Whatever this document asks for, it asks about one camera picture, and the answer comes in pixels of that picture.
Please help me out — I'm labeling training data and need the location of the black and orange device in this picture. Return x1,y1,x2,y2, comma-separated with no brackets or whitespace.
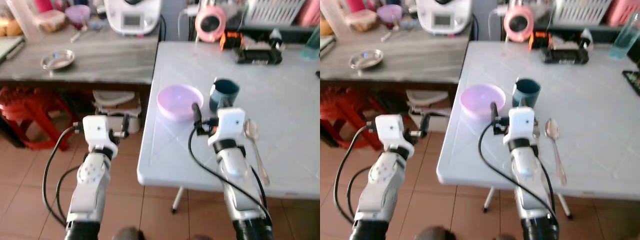
219,30,284,65
528,30,594,65

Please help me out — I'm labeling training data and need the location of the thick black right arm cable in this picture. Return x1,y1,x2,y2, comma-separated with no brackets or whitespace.
187,125,274,227
477,122,560,227

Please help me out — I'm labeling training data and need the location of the short black left arm cable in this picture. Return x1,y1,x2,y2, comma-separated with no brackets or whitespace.
346,165,373,216
55,165,82,217

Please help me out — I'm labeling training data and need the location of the clear lidded food container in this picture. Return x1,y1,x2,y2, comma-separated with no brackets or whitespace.
37,9,67,34
345,8,379,33

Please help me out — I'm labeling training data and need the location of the small steel bowl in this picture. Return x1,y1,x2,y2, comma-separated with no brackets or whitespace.
40,49,76,71
348,48,385,71

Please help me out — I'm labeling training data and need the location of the white plastic storage box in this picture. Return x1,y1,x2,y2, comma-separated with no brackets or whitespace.
406,89,454,134
92,90,143,134

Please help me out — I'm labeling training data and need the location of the white kitchen appliance with display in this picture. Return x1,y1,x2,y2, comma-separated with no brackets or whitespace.
416,0,474,36
104,0,164,36

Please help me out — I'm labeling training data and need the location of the grey wooden side table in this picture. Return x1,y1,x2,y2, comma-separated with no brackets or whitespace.
320,22,472,97
0,22,161,97

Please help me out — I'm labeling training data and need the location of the pink plastic basket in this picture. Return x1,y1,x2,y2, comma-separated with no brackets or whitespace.
294,0,321,26
604,0,639,26

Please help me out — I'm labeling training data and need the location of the long black left arm cable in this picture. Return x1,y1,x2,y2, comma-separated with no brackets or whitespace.
333,123,377,227
42,123,84,227

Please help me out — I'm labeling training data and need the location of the teal clear drinking glass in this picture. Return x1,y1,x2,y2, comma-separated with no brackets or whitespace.
301,25,321,61
608,12,640,60

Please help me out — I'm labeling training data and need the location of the teal plastic cup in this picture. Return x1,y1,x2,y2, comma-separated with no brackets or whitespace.
209,77,241,114
512,77,542,109

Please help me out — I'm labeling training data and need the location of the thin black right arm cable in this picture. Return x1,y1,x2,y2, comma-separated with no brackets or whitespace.
248,162,269,202
537,160,557,202

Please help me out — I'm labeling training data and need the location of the green cutting board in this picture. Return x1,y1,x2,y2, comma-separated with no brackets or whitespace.
0,36,26,64
320,35,336,57

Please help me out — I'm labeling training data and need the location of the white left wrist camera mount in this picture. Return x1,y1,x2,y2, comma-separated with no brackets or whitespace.
375,114,415,150
81,115,119,151

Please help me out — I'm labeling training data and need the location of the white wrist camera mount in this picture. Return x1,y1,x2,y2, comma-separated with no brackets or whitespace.
81,115,119,151
375,114,415,150
502,106,537,146
207,107,246,147

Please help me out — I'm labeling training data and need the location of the large lilac plastic bowl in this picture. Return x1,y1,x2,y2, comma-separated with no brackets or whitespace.
460,83,507,121
157,84,205,122

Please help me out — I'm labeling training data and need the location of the long steel spoon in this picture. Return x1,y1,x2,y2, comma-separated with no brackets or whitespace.
243,119,271,187
544,118,569,187

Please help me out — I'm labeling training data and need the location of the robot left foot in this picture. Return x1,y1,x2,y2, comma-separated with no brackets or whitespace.
414,226,454,240
112,227,146,240

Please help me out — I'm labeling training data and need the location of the red plastic stool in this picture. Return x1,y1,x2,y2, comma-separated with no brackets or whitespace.
0,87,72,151
320,87,375,151

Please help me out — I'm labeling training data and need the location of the white plastic folding table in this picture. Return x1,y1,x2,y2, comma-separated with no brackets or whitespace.
436,41,640,220
137,41,321,214

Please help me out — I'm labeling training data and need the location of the pink round device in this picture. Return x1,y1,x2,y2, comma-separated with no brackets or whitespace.
194,5,227,44
503,4,535,43

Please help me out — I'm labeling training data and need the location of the small purple bowl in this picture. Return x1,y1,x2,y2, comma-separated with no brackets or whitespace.
65,5,92,29
376,5,404,28

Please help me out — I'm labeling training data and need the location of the clear plastic pitcher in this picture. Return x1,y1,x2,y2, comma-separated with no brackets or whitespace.
7,0,44,41
327,0,357,39

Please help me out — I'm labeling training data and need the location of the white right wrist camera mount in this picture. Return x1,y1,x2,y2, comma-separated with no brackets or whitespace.
502,106,537,146
207,107,246,147

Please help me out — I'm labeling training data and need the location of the white plastic basket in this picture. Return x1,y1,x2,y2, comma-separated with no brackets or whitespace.
242,0,306,26
552,0,614,26

